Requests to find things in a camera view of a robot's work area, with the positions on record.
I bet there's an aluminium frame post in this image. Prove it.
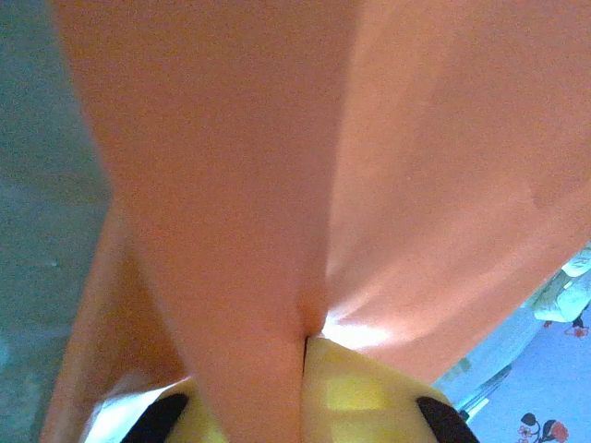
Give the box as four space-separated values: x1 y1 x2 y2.
454 363 514 422

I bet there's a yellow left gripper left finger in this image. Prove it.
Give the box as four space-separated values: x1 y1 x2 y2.
122 378 228 443

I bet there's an orange wrapping paper sheet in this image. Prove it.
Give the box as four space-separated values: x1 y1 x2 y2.
39 0 591 443

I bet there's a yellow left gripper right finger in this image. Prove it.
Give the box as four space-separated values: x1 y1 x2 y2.
301 335 482 443

